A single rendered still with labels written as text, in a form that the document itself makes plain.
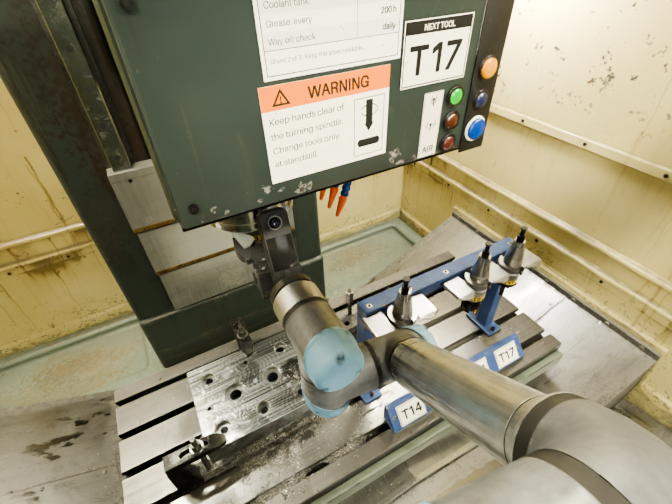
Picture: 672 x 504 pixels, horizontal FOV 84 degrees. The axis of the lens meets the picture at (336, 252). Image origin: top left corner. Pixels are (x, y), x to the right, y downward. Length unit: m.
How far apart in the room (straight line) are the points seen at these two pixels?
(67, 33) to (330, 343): 0.81
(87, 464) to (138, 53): 1.27
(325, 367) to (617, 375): 1.12
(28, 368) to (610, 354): 2.10
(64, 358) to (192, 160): 1.57
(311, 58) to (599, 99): 1.01
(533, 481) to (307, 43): 0.39
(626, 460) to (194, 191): 0.40
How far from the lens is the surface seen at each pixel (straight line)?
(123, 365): 1.75
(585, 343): 1.49
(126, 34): 0.38
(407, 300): 0.78
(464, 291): 0.91
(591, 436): 0.31
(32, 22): 1.06
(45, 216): 1.61
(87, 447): 1.51
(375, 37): 0.45
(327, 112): 0.44
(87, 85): 1.04
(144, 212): 1.15
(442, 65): 0.52
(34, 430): 1.57
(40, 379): 1.90
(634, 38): 1.27
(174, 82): 0.39
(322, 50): 0.42
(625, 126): 1.29
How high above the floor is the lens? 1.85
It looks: 40 degrees down
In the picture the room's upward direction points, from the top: 2 degrees counter-clockwise
